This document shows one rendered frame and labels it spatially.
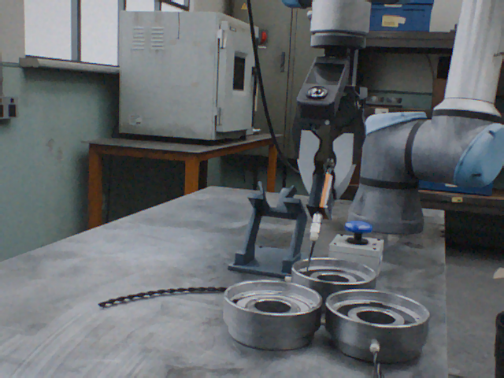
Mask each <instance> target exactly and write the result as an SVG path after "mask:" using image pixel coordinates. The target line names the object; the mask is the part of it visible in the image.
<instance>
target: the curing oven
mask: <svg viewBox="0 0 504 378"><path fill-rule="evenodd" d="M257 89H258V73H257V72H256V68H255V62H254V52H253V47H252V41H251V34H250V25H249V24H247V23H245V22H242V21H240V20H236V19H235V18H232V17H230V16H228V15H226V14H223V13H216V12H168V11H122V10H121V11H120V86H119V133H128V139H134V138H135V134H140V135H161V136H172V137H183V139H203V140H207V144H206V145H207V146H213V141H214V140H219V139H228V137H234V136H239V135H240V137H239V139H240V140H246V135H251V134H253V128H254V102H255V95H256V90H257Z"/></svg>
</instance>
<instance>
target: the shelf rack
mask: <svg viewBox="0 0 504 378"><path fill-rule="evenodd" d="M456 33H457V32H441V31H369V33H368V34H367V36H363V38H366V46H365V49H363V50H361V52H370V53H396V54H447V55H453V52H454V43H455V37H456ZM404 112H425V113H426V116H427V120H432V113H433V110H430V109H406V108H402V109H398V108H383V107H368V106H366V107H365V121H366V119H367V118H369V117H371V116H373V114H378V113H404ZM336 138H338V131H337V130H336V129H335V127H334V125H330V134H329V145H328V158H333V159H334V162H335V164H336V155H335V153H334V148H333V143H334V141H335V140H336ZM359 186H360V185H357V184H349V185H348V187H347V188H346V191H344V192H343V194H342V195H341V196H340V198H339V199H344V198H346V199H354V197H355V195H356V193H357V192H358V188H359ZM418 194H419V197H420V201H421V207H424V208H433V209H448V210H456V211H464V212H473V213H480V214H489V215H498V216H504V189H498V188H492V195H489V197H486V196H479V195H462V194H454V193H445V192H437V191H421V189H418Z"/></svg>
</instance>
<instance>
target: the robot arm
mask: <svg viewBox="0 0 504 378"><path fill-rule="evenodd" d="M280 1H281V2H282V3H283V4H284V5H285V6H287V7H288V8H289V9H308V7H312V9H313V10H312V11H309V12H308V18H312V20H311V29H310V32H311V33H312V34H313V35H314V36H311V47H313V48H320V49H324V56H323V57H315V59H314V61H313V64H312V67H311V69H310V71H309V73H308V76H307V78H306V79H305V81H304V83H303V85H302V89H301V90H300V92H299V95H298V97H297V106H296V115H295V117H294V119H293V122H292V127H291V137H292V142H293V146H294V149H295V154H296V158H297V159H298V166H299V169H300V173H301V175H302V181H303V183H304V185H305V187H306V190H307V192H309V194H310V192H311V187H312V183H313V176H314V174H316V171H317V154H318V153H319V150H321V148H322V143H323V140H322V138H321V137H320V136H319V135H318V134H317V130H319V129H321V128H322V127H323V125H334V127H335V129H336V130H337V131H338V132H341V131H342V130H343V127H345V129H346V130H345V133H343V134H342V135H341V136H339V137H338V138H336V140H335V141H334V143H333V148H334V153H335V155H336V160H337V162H336V165H335V169H334V171H335V182H334V185H332V192H334V199H335V200H338V199H339V198H340V196H341V195H342V194H343V192H344V191H346V189H347V187H348V185H349V182H350V179H351V177H352V174H353V171H354V168H355V165H356V160H357V159H358V156H359V154H360V151H361V148H362V157H361V178H360V186H359V188H358V192H357V193H356V195H355V197H354V200H353V203H352V205H351V208H350V210H349V213H348V222H350V221H363V222H366V223H368V224H371V225H372V232H378V233H385V234H400V235H404V234H416V233H419V232H422V231H423V229H424V216H423V212H422V208H421V201H420V197H419V194H418V188H419V180H423V181H428V182H434V183H444V184H450V185H455V186H458V187H484V186H487V185H488V184H490V183H491V182H492V181H493V180H494V179H495V177H496V176H497V175H498V174H499V173H500V171H501V169H502V166H503V163H504V126H502V125H501V124H500V120H501V115H500V114H499V113H498V111H497V110H496V108H495V107H494V102H495V97H496V92H497V88H498V79H499V74H500V69H501V65H502V60H503V56H504V0H462V4H461V13H460V19H458V27H457V33H456V37H455V43H454V52H453V57H451V61H450V71H449V76H448V81H447V89H446V95H445V99H444V100H443V101H442V102H441V103H440V104H439V105H437V107H435V108H434V109H433V113H432V120H427V116H426V113H425V112H404V113H378V114H373V116H371V117H369V118H367V119H366V121H365V105H366V95H367V94H368V88H367V87H360V86H356V79H357V67H358V50H363V49H365V46H366V38H363V36H367V34H368V33H369V17H370V6H371V3H374V2H382V3H383V4H385V5H388V6H392V5H396V6H400V5H404V4H407V2H410V1H411V0H280ZM358 99H361V108H360V109H359V104H358ZM313 126H314V127H313Z"/></svg>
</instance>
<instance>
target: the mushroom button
mask: <svg viewBox="0 0 504 378"><path fill-rule="evenodd" d="M344 229H346V230H347V231H348V232H353V233H354V239H355V240H358V241H361V239H362V233H371V232H372V225H371V224H368V223H366V222H363V221H350V222H347V223H346V225H344Z"/></svg>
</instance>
